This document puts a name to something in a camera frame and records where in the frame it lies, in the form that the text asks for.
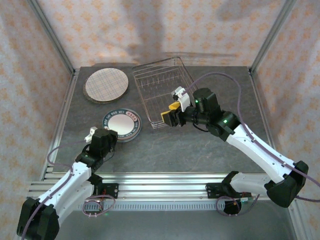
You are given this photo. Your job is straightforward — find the aluminium mounting rails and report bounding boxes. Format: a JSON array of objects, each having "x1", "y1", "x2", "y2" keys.
[{"x1": 27, "y1": 171, "x2": 301, "y2": 201}]

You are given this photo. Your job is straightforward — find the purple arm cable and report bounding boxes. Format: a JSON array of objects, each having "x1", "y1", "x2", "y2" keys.
[
  {"x1": 184, "y1": 72, "x2": 320, "y2": 218},
  {"x1": 21, "y1": 139, "x2": 117, "y2": 240}
]

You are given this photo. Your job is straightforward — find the aluminium right table side rail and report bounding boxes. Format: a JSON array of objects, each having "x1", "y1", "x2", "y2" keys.
[{"x1": 248, "y1": 67, "x2": 286, "y2": 180}]

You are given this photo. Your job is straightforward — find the aluminium table side rail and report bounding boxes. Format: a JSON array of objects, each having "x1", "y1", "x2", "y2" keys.
[
  {"x1": 39, "y1": 68, "x2": 81, "y2": 181},
  {"x1": 248, "y1": 67, "x2": 286, "y2": 180}
]

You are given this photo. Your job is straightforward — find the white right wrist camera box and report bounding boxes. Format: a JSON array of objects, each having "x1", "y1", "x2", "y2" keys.
[{"x1": 172, "y1": 86, "x2": 191, "y2": 113}]

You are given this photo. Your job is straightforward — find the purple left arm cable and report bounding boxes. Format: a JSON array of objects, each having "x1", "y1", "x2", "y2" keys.
[{"x1": 21, "y1": 139, "x2": 117, "y2": 240}]

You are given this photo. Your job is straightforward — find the wire dish rack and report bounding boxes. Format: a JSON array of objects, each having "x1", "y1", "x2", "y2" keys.
[{"x1": 131, "y1": 56, "x2": 201, "y2": 130}]

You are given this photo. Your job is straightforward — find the grey metal lower panel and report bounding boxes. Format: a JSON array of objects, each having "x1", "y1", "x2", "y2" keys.
[{"x1": 57, "y1": 209, "x2": 301, "y2": 240}]

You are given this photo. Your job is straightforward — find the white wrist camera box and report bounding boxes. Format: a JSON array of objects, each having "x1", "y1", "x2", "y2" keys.
[
  {"x1": 84, "y1": 126, "x2": 97, "y2": 141},
  {"x1": 172, "y1": 86, "x2": 191, "y2": 113}
]

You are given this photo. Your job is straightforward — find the slotted grey cable duct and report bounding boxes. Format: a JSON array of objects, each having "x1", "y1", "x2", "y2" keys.
[{"x1": 74, "y1": 201, "x2": 253, "y2": 211}]

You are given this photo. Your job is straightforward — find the blue rim lettered plate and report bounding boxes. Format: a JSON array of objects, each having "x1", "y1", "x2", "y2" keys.
[{"x1": 101, "y1": 107, "x2": 142, "y2": 143}]

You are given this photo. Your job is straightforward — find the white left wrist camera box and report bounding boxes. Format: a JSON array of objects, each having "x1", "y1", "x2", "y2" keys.
[{"x1": 84, "y1": 126, "x2": 97, "y2": 141}]

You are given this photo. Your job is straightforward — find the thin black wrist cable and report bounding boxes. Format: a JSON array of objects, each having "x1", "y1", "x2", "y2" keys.
[
  {"x1": 104, "y1": 146, "x2": 116, "y2": 161},
  {"x1": 193, "y1": 121, "x2": 209, "y2": 133}
]

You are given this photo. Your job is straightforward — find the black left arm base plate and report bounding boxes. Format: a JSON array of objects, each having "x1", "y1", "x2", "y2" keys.
[{"x1": 93, "y1": 182, "x2": 120, "y2": 200}]

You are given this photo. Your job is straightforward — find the aluminium right frame post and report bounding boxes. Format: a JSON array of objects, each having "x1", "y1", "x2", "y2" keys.
[{"x1": 248, "y1": 0, "x2": 298, "y2": 73}]

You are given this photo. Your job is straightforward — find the plaid line pattern plate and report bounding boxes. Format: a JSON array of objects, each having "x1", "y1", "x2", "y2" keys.
[{"x1": 85, "y1": 67, "x2": 130, "y2": 103}]

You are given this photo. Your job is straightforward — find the aluminium left table side rail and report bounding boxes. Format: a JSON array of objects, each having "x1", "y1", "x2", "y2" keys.
[{"x1": 39, "y1": 68, "x2": 81, "y2": 181}]

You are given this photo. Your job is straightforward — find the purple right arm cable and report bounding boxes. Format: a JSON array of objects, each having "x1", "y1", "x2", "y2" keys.
[{"x1": 184, "y1": 72, "x2": 320, "y2": 218}]

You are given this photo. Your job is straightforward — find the orange floral backdrop curtain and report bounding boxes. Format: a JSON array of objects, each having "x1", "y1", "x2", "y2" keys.
[{"x1": 0, "y1": 0, "x2": 320, "y2": 240}]

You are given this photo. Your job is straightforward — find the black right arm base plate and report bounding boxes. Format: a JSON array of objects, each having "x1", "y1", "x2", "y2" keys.
[{"x1": 204, "y1": 182, "x2": 251, "y2": 201}]

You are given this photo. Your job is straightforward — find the aluminium frame post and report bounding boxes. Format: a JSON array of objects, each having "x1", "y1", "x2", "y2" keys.
[
  {"x1": 26, "y1": 0, "x2": 76, "y2": 75},
  {"x1": 248, "y1": 0, "x2": 298, "y2": 73}
]

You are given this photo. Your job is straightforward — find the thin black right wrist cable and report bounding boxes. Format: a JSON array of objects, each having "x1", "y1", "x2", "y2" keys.
[{"x1": 193, "y1": 121, "x2": 209, "y2": 133}]

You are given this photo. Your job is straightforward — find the thin black left wrist cable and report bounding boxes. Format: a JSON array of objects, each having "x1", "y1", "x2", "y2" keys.
[{"x1": 104, "y1": 146, "x2": 116, "y2": 161}]

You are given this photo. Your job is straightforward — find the aluminium left frame post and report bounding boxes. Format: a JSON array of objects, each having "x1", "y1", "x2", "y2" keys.
[{"x1": 26, "y1": 0, "x2": 76, "y2": 75}]

